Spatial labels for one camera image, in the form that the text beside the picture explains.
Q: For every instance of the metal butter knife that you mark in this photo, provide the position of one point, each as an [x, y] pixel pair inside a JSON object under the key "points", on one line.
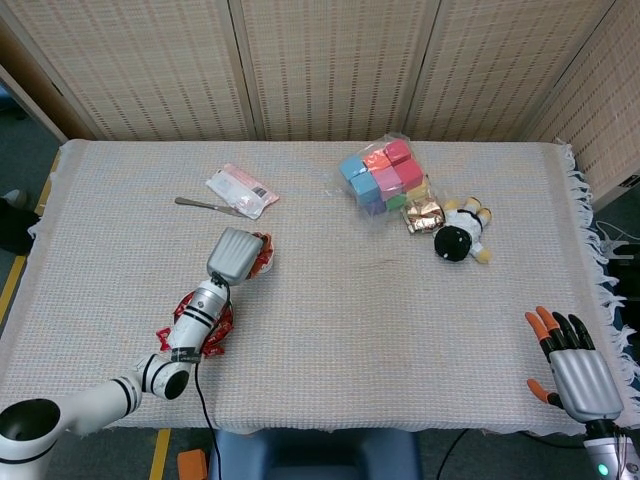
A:
{"points": [[200, 204]]}

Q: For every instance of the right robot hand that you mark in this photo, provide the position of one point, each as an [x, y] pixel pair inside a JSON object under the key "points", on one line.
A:
{"points": [[587, 382]]}

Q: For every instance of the woven folding screen panel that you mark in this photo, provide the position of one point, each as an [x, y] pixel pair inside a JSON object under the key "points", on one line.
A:
{"points": [[25, 85], [335, 65], [150, 65], [600, 110], [500, 65]]}

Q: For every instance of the clear plastic bag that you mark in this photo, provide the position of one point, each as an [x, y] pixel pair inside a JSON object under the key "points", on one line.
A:
{"points": [[344, 186]]}

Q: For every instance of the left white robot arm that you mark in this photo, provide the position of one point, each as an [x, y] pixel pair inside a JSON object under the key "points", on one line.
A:
{"points": [[205, 300]]}

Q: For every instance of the gold foil packet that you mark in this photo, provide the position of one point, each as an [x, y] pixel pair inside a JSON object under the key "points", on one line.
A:
{"points": [[424, 217]]}

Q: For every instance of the beige waffle tablecloth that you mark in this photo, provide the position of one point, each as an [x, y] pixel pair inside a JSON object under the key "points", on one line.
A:
{"points": [[350, 325]]}

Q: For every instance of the blue chair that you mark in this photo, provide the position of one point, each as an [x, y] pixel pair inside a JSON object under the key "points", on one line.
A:
{"points": [[315, 455]]}

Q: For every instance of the person in dark clothes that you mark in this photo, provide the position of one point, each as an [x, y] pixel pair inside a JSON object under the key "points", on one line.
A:
{"points": [[15, 230]]}

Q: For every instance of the yellow foam block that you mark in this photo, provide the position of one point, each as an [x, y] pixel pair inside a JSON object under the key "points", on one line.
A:
{"points": [[420, 190]]}

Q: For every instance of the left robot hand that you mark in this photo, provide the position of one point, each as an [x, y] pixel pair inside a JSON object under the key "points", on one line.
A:
{"points": [[235, 255]]}

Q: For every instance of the purple foam block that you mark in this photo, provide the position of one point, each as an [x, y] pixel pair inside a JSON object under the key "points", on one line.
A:
{"points": [[374, 207]]}

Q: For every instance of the red foam block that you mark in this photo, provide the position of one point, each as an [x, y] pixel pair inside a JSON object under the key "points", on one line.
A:
{"points": [[398, 150], [410, 172]]}

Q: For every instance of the light blue foam block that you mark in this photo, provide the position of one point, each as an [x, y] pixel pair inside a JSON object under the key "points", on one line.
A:
{"points": [[352, 167], [365, 187]]}

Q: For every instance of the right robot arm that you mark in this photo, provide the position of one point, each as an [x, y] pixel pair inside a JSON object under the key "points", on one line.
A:
{"points": [[602, 457]]}

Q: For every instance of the pink foam block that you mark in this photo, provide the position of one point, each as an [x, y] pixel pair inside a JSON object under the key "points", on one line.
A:
{"points": [[389, 181]]}

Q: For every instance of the round metal plate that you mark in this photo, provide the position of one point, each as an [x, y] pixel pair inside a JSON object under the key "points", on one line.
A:
{"points": [[233, 314]]}

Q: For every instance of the red candy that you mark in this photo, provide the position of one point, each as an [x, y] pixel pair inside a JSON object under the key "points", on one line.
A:
{"points": [[165, 340], [213, 351], [181, 307], [267, 245], [228, 317], [222, 337]]}

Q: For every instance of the white pink tissue packet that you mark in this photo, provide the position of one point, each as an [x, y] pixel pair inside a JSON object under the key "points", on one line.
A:
{"points": [[237, 192]]}

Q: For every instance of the black headed plush doll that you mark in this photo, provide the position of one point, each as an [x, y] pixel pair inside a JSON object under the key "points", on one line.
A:
{"points": [[452, 242]]}

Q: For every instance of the orange box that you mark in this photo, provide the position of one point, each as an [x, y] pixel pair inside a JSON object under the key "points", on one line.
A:
{"points": [[192, 465]]}

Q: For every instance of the orange foam block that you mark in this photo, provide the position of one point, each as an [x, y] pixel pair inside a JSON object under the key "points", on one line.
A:
{"points": [[376, 160]]}

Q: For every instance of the green foam block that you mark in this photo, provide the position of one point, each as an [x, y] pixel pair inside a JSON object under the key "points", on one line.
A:
{"points": [[396, 202]]}

